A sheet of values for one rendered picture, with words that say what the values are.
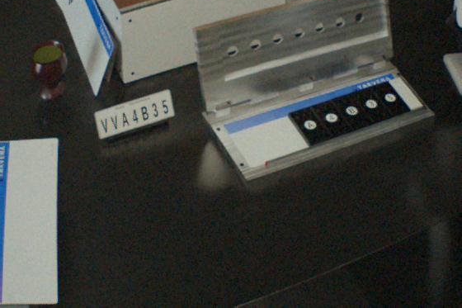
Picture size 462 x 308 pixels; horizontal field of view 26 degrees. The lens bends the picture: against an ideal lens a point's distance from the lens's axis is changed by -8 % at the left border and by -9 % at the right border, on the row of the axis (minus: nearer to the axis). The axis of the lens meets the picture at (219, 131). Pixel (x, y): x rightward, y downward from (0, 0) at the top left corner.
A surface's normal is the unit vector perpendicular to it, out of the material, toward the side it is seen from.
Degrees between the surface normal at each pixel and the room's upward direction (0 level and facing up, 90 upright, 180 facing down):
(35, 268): 0
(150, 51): 90
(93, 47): 69
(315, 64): 74
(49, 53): 0
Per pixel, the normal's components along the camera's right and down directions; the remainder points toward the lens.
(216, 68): 0.40, 0.40
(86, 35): -0.88, -0.04
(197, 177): 0.00, -0.73
